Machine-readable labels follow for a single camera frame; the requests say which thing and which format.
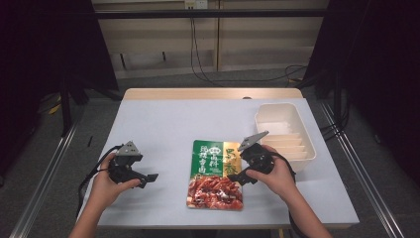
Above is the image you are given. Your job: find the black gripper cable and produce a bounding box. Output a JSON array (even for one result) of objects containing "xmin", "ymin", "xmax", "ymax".
[
  {"xmin": 272, "ymin": 151, "xmax": 310, "ymax": 238},
  {"xmin": 75, "ymin": 144, "xmax": 124, "ymax": 219}
]

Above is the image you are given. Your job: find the black curtain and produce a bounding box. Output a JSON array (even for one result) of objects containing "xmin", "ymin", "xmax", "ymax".
[
  {"xmin": 0, "ymin": 0, "xmax": 121, "ymax": 178},
  {"xmin": 295, "ymin": 0, "xmax": 420, "ymax": 187}
]

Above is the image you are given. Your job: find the white plastic bin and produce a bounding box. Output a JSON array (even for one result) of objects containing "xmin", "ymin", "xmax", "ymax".
[{"xmin": 254, "ymin": 101, "xmax": 318, "ymax": 174}]

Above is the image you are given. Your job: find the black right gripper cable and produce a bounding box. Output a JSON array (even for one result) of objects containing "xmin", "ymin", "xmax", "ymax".
[{"xmin": 272, "ymin": 151, "xmax": 310, "ymax": 238}]

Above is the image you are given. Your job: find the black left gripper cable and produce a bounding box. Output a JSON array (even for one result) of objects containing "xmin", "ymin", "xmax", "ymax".
[{"xmin": 75, "ymin": 144, "xmax": 124, "ymax": 219}]

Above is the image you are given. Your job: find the person's right hand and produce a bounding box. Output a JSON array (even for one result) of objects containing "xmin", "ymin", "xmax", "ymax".
[{"xmin": 245, "ymin": 144, "xmax": 298, "ymax": 203}]

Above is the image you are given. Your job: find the black wall cable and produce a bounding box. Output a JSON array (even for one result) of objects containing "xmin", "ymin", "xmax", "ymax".
[{"xmin": 189, "ymin": 17, "xmax": 309, "ymax": 87}]

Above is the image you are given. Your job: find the green food packet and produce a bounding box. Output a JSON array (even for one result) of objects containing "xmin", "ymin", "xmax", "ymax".
[{"xmin": 185, "ymin": 139, "xmax": 245, "ymax": 211}]

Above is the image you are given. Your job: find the black metal stand post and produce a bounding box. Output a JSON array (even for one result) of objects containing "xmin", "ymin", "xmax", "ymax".
[{"xmin": 58, "ymin": 78, "xmax": 74, "ymax": 139}]

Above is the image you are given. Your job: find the pale grey table mat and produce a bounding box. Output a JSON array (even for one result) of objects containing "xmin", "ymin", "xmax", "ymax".
[{"xmin": 78, "ymin": 97, "xmax": 361, "ymax": 230}]

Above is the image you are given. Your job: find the metal floor rail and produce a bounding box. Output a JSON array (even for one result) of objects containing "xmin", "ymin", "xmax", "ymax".
[
  {"xmin": 319, "ymin": 99, "xmax": 406, "ymax": 238},
  {"xmin": 9, "ymin": 122, "xmax": 79, "ymax": 238}
]

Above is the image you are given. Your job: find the person's left hand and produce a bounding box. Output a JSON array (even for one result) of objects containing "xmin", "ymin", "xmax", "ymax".
[{"xmin": 89, "ymin": 153, "xmax": 142, "ymax": 208}]

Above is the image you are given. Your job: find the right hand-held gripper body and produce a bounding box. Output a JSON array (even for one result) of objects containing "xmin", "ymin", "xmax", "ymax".
[{"xmin": 237, "ymin": 130, "xmax": 276, "ymax": 176}]

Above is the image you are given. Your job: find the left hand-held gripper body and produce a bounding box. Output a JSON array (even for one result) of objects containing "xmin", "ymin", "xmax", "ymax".
[{"xmin": 108, "ymin": 140, "xmax": 147, "ymax": 185}]

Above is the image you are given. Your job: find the black horizontal bar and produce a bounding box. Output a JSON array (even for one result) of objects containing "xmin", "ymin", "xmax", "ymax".
[{"xmin": 93, "ymin": 8, "xmax": 329, "ymax": 20}]

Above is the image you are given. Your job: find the white wall socket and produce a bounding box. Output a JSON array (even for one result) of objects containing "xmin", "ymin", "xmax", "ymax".
[{"xmin": 183, "ymin": 0, "xmax": 209, "ymax": 10}]

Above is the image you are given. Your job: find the bundle of black floor cables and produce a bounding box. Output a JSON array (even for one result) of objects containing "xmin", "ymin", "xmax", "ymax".
[{"xmin": 318, "ymin": 97, "xmax": 352, "ymax": 143}]

